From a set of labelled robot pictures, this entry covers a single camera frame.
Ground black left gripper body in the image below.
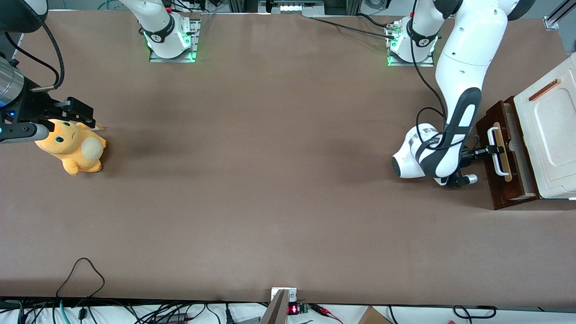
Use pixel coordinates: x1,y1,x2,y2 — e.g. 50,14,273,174
460,148,489,168

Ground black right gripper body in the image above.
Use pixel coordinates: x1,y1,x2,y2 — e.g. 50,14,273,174
9,80,72,123

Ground white drawer handle bar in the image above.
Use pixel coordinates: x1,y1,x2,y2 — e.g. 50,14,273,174
487,127,508,176

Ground dark wooden drawer with handle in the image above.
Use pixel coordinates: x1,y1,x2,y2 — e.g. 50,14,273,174
476,100,539,201

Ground orange plush toy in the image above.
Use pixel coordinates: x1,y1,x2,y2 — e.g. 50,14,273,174
35,118,108,177

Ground brown strip on white box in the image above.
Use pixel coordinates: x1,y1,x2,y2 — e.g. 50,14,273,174
528,79,563,102

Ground aluminium extrusion profile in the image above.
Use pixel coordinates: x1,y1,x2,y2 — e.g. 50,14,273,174
544,0,576,30

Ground brown cardboard piece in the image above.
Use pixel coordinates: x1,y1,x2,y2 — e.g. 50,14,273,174
358,306,393,324

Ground red and black clip leads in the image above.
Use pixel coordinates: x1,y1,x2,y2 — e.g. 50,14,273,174
310,304,344,323

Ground black power adapter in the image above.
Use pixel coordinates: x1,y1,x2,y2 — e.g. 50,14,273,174
155,312,190,324

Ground grey metal beam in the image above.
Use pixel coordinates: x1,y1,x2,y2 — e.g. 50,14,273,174
260,289,289,324

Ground light wood handle backing strip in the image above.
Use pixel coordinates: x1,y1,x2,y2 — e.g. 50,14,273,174
493,121,513,182

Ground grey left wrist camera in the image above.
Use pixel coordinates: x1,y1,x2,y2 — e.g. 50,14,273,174
443,173,478,188

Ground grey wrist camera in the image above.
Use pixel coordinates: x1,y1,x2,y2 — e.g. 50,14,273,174
443,173,478,188
0,122,50,144

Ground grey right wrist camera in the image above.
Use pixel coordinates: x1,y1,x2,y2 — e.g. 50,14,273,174
0,122,50,144

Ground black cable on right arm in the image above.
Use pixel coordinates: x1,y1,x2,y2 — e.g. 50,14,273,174
4,20,66,90

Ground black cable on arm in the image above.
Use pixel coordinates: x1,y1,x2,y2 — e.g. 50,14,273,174
410,0,480,153
4,20,66,90

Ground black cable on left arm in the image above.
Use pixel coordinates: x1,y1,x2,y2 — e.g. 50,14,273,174
410,0,480,153

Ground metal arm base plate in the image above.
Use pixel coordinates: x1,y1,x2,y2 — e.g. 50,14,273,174
386,20,435,68
148,18,199,63

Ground thin black cable loop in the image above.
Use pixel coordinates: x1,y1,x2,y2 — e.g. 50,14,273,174
56,257,106,300

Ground thick black cable loop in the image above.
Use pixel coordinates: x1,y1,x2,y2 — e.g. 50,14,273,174
453,305,497,319

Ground black cable to arm base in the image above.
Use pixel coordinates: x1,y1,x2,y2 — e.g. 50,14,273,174
310,13,397,40

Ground small aluminium bracket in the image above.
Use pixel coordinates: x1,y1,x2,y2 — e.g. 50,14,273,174
271,288,298,303

